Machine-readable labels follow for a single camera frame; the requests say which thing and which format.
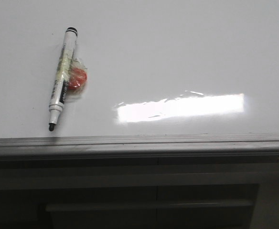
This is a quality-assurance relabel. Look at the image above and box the red round magnet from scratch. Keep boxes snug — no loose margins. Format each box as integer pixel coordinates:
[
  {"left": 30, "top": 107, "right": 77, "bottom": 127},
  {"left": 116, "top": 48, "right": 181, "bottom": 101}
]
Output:
[{"left": 68, "top": 67, "right": 87, "bottom": 91}]

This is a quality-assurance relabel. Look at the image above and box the white black whiteboard marker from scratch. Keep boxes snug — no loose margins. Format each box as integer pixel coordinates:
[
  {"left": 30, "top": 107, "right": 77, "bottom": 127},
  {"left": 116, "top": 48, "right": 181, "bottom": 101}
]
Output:
[{"left": 48, "top": 27, "right": 78, "bottom": 131}]

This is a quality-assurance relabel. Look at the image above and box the white whiteboard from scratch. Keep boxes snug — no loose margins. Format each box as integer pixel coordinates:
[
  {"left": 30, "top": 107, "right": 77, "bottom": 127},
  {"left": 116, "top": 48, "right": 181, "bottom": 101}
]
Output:
[{"left": 0, "top": 0, "right": 279, "bottom": 138}]

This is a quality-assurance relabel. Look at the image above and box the grey aluminium whiteboard frame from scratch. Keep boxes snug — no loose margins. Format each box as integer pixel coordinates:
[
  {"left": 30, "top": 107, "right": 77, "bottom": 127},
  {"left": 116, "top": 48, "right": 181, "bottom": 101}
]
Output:
[{"left": 0, "top": 133, "right": 279, "bottom": 161}]

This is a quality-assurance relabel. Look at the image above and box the grey cabinet with handle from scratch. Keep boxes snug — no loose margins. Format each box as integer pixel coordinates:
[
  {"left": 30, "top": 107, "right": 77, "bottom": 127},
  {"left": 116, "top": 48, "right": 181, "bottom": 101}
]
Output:
[{"left": 0, "top": 156, "right": 279, "bottom": 229}]

